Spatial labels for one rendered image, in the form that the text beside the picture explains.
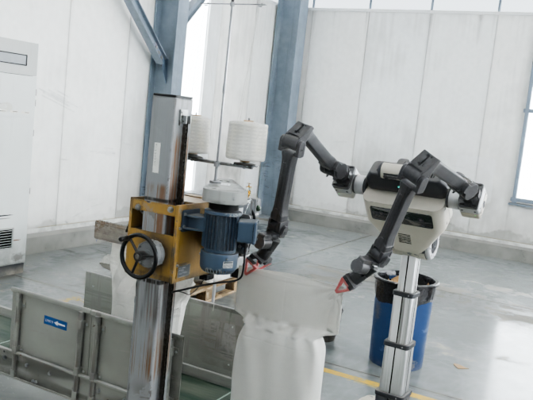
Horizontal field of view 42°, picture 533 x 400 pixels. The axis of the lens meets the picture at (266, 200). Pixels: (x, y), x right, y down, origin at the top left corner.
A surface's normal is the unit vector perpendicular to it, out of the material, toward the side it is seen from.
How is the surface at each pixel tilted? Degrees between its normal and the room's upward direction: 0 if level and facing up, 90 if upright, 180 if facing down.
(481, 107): 90
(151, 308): 90
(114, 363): 90
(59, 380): 90
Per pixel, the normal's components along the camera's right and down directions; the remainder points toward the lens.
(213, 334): -0.47, 0.06
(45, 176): 0.88, 0.15
